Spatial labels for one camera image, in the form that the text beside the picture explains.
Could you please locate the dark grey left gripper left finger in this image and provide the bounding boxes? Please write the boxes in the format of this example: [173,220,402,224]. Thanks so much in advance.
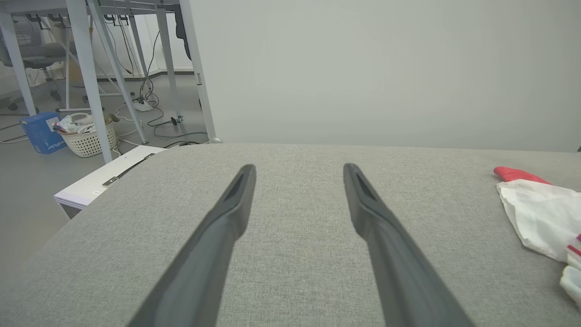
[127,163,257,327]

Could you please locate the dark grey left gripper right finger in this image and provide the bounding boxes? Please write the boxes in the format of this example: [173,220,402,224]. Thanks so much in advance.
[343,163,475,327]

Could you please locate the red and white basketball jersey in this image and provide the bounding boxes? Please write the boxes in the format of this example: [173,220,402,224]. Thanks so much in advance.
[493,166,581,309]

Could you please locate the grey fabric sofa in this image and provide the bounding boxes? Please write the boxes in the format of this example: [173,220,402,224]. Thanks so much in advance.
[0,143,581,327]

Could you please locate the white items at table edge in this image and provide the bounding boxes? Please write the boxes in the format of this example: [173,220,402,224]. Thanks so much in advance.
[54,145,167,219]

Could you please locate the white plastic laundry basket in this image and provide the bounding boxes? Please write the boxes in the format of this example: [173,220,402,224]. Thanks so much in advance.
[58,113,118,158]

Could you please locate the white power strip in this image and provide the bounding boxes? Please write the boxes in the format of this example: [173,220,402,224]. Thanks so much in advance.
[133,93,155,112]

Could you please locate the laundry pile in basket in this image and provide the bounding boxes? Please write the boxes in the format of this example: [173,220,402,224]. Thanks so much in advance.
[52,113,97,135]

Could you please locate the blue cardboard box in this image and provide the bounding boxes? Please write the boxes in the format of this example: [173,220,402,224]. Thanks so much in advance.
[20,112,68,155]

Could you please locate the black hanging object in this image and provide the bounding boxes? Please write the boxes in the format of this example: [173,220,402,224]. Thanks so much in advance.
[175,5,192,60]

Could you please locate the grey office chair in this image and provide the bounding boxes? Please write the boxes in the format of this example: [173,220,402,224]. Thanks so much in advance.
[0,16,69,112]

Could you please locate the black floor cable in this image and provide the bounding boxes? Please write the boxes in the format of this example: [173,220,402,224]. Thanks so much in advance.
[138,30,209,148]

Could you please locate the white metal desk frame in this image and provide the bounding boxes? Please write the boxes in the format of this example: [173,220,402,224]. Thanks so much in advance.
[0,0,223,164]

